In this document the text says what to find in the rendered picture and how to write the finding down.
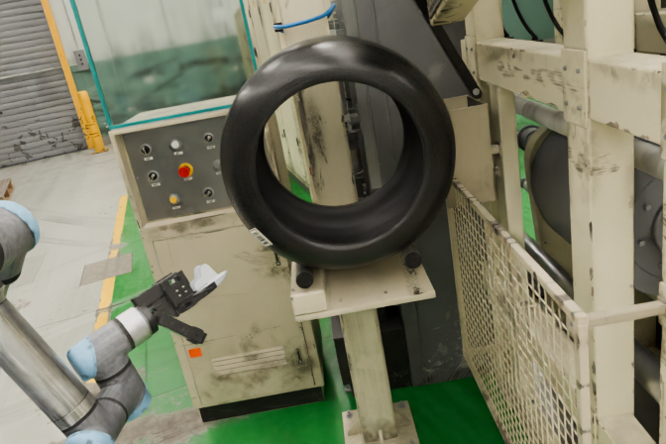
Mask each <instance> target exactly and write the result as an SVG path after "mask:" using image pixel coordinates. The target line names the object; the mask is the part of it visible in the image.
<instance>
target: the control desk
mask: <svg viewBox="0 0 666 444"><path fill-rule="evenodd" d="M229 109H230V108H226V109H220V110H215V111H209V112H204V113H198V114H193V115H188V116H182V117H177V118H171V119H166V120H161V121H156V122H150V123H145V124H140V125H134V126H129V127H123V128H118V129H112V130H111V131H109V132H108V133H109V137H110V140H111V143H112V146H113V150H114V153H115V156H116V159H117V162H118V166H119V169H120V172H121V174H122V178H123V181H124V184H125V187H126V191H127V194H128V197H129V200H130V203H131V207H132V210H133V213H134V216H135V220H136V223H137V226H138V228H140V230H139V231H140V235H141V238H142V241H143V244H144V248H145V251H146V254H147V257H148V260H149V264H150V267H151V270H152V273H153V277H154V280H155V282H157V281H158V280H160V279H161V278H163V277H165V276H167V275H168V274H170V273H175V272H177V273H178V272H179V271H181V270H182V271H183V273H184V274H185V276H186V277H187V279H188V281H189V282H191V281H192V280H193V279H194V268H195V267H196V266H202V265H203V264H206V265H208V266H209V267H210V268H211V269H212V270H213V271H214V272H215V273H216V274H217V275H219V274H221V273H223V272H224V271H227V272H228V274H227V275H226V277H225V279H224V280H223V281H222V282H221V284H220V285H218V286H217V287H216V288H215V289H214V290H213V291H212V292H210V293H209V294H208V295H207V296H205V297H204V298H202V299H201V300H199V301H198V303H197V304H196V305H194V306H193V307H191V308H190V309H188V310H187V311H185V312H183V313H180V315H179V316H178V317H174V318H175V319H177V320H180V321H182V322H184V323H186V324H188V325H190V326H195V327H199V328H200V329H202V330H203V331H204V333H206V334H207V336H206V338H205V340H204V342H203V344H197V345H195V344H191V343H189V342H188V341H186V339H185V338H183V337H181V336H179V335H177V334H175V333H173V332H171V331H170V334H171V337H172V340H173V343H174V347H175V349H176V352H177V355H178V359H179V362H180V365H181V368H182V371H183V375H184V378H185V381H186V384H187V388H188V391H189V394H190V397H191V401H192V404H193V407H194V409H196V408H198V409H199V413H200V416H201V419H202V422H203V423H204V422H209V421H215V420H220V419H226V418H231V417H237V416H242V415H248V414H253V413H259V412H264V411H270V410H275V409H281V408H286V407H292V406H297V405H303V404H308V403H313V402H318V401H324V400H325V396H324V370H323V353H322V337H321V329H320V325H319V320H318V319H313V320H308V321H302V322H297V323H296V321H295V315H294V312H293V308H292V303H291V299H290V288H291V263H292V261H290V260H288V259H286V258H284V257H282V256H280V255H278V254H277V253H275V252H273V251H272V250H270V249H269V248H267V247H265V246H264V245H263V244H262V243H261V242H260V241H258V240H257V239H256V238H255V237H254V236H253V235H252V234H251V233H250V232H249V230H248V229H247V228H246V226H245V225H244V224H243V222H242V221H241V220H240V218H239V216H238V215H237V213H236V211H235V210H234V208H233V206H232V204H231V202H230V200H229V197H228V195H227V192H226V189H225V186H224V183H223V179H222V174H221V167H220V142H221V135H222V130H223V126H224V123H225V119H226V116H227V114H228V111H229ZM264 143H265V151H266V155H267V159H268V162H269V164H270V166H271V169H272V170H273V172H274V174H275V175H276V177H277V179H278V180H279V181H280V182H281V183H282V184H283V185H284V186H285V187H286V188H287V189H288V190H289V191H291V187H290V182H289V177H288V172H287V168H286V163H285V158H284V153H283V149H282V144H281V139H280V134H279V129H278V121H277V116H276V111H275V113H274V114H273V115H272V116H271V118H270V119H269V121H268V122H267V124H266V126H265V132H264ZM195 348H200V350H201V353H202V356H200V357H195V358H190V356H189V353H188V350H190V349H195Z"/></svg>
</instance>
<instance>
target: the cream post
mask: <svg viewBox="0 0 666 444"><path fill-rule="evenodd" d="M277 1H278V6H279V11H280V16H281V22H282V24H283V25H285V24H290V23H294V22H298V21H302V20H306V19H309V18H312V17H315V16H318V15H320V14H323V13H324V12H325V11H326V7H325V1H324V0H277ZM283 32H284V37H285V42H286V47H289V46H291V45H293V44H296V43H298V42H301V41H304V40H308V39H312V38H317V37H323V36H330V31H329V25H328V19H327V16H326V17H324V18H322V19H320V20H317V21H314V22H311V23H308V24H304V25H300V26H296V27H292V28H287V29H283ZM296 98H297V104H298V109H299V114H300V119H301V124H302V129H303V134H304V140H305V144H306V149H307V154H308V159H309V164H310V169H311V175H312V180H313V185H314V190H315V195H316V200H317V204H320V205H329V206H337V205H346V204H350V203H354V202H357V201H359V200H358V194H357V188H356V183H355V178H354V172H353V166H352V160H351V154H350V148H349V142H348V136H347V130H346V124H345V119H344V113H343V107H342V101H341V95H340V89H339V83H338V81H333V82H326V83H321V84H317V85H314V86H311V87H308V88H306V89H304V90H302V91H300V92H298V93H296ZM339 317H340V322H341V328H342V333H343V337H344V341H345V347H346V352H347V357H348V363H349V369H350V374H351V379H352V383H353V388H354V393H355V399H356V404H357V409H358V414H359V419H360V423H359V424H360V425H361V429H362V434H363V439H364V443H366V444H367V443H370V442H376V441H381V439H380V434H379V428H380V429H381V430H382V435H383V440H388V439H392V438H395V437H397V436H398V435H397V429H396V423H395V417H394V411H393V405H392V399H391V393H390V387H389V376H388V371H387V365H386V359H385V353H384V347H383V341H382V335H381V329H380V323H379V317H378V313H377V309H376V308H374V309H368V310H363V311H357V312H352V313H346V314H341V315H339Z"/></svg>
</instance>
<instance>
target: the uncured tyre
mask: <svg viewBox="0 0 666 444"><path fill-rule="evenodd" d="M333 81H351V82H358V83H362V84H366V85H369V86H372V87H374V88H376V89H378V90H380V91H382V92H384V93H386V94H388V95H389V96H390V97H391V99H392V100H393V102H394V103H395V105H396V107H397V109H398V112H399V115H400V118H401V122H402V127H403V146H402V152H401V156H400V159H399V161H398V164H397V166H396V168H395V170H394V172H393V173H392V175H391V176H390V178H389V179H388V181H387V182H386V183H385V184H384V185H383V186H382V187H381V188H380V189H378V190H377V191H376V192H374V193H373V194H371V195H370V196H368V197H366V198H364V199H362V200H360V201H357V202H354V203H350V204H346V205H337V206H329V205H320V204H316V203H312V202H309V201H306V200H304V199H302V198H300V197H298V196H296V195H295V194H293V193H292V192H291V191H289V190H288V189H287V188H286V187H285V186H284V185H283V184H282V183H281V182H280V181H279V180H278V178H277V177H276V175H275V174H274V172H273V170H272V169H271V166H270V164H269V162H268V159H267V155H266V151H265V143H264V132H265V126H266V124H267V122H268V121H269V119H270V118H271V116H272V115H273V114H274V113H275V111H276V110H277V109H278V108H279V107H280V106H281V104H282V103H284V102H285V101H286V100H287V99H289V98H290V97H291V96H293V95H294V94H296V93H298V92H300V91H302V90H304V89H306V88H308V87H311V86H314V85H317V84H321V83H326V82H333ZM455 161H456V142H455V134H454V128H453V124H452V120H451V117H450V114H449V111H448V109H447V106H446V104H445V102H444V100H443V98H442V96H441V95H440V93H439V91H438V90H437V88H436V87H435V85H434V84H433V83H432V81H431V80H430V79H429V78H428V77H427V76H426V75H425V73H424V72H423V71H422V70H421V69H419V68H418V67H417V66H416V65H415V64H414V63H412V62H411V61H410V60H408V59H407V58H406V57H404V56H402V55H400V54H398V53H397V52H395V51H393V50H391V49H388V48H386V47H384V46H381V45H379V44H376V43H373V42H371V41H367V40H364V39H360V38H355V37H348V36H323V37H317V38H312V39H308V40H304V41H301V42H298V43H296V44H293V45H291V46H289V47H287V48H285V49H283V50H281V51H279V52H278V53H276V54H275V55H273V56H271V57H270V58H269V59H268V60H266V61H265V62H264V63H263V64H262V65H261V66H260V67H259V68H258V69H257V70H256V71H255V72H254V73H253V74H252V76H251V77H250V78H249V79H248V80H247V81H246V83H245V84H244V85H243V86H242V88H241V89H240V91H239V92H238V94H237V95H236V97H235V99H234V101H233V103H232V105H231V107H230V109H229V111H228V114H227V116H226V119H225V123H224V126H223V130H222V135H221V142H220V167H221V174H222V179H223V183H224V186H225V189H226V192H227V195H228V197H229V200H230V202H231V204H232V206H233V208H234V210H235V211H236V213H237V215H238V216H239V218H240V220H241V221H242V222H243V224H244V225H245V226H246V228H247V229H248V230H252V229H254V228H256V229H257V230H258V231H260V232H261V233H262V234H263V235H264V236H265V237H266V238H267V239H268V240H269V241H270V242H271V243H272V245H270V246H267V248H269V249H270V250H272V251H273V252H275V253H277V254H278V255H280V256H282V257H284V258H286V259H288V260H290V261H293V262H295V263H298V264H301V265H304V266H308V267H312V268H317V269H323V270H349V269H356V268H362V267H366V266H369V265H373V264H376V263H379V262H381V261H384V260H386V259H388V258H390V257H392V256H394V255H396V254H397V253H399V252H401V251H402V250H404V249H405V248H407V247H408V246H409V245H411V244H412V243H413V242H414V241H416V240H417V239H418V238H419V237H420V236H421V235H422V234H423V233H424V232H425V231H426V230H427V229H428V227H429V226H430V225H431V224H432V222H433V221H434V220H435V218H436V217H437V215H438V214H439V212H440V210H441V208H442V207H443V205H444V203H445V201H446V198H447V196H448V193H449V191H450V188H451V184H452V180H453V176H454V170H455Z"/></svg>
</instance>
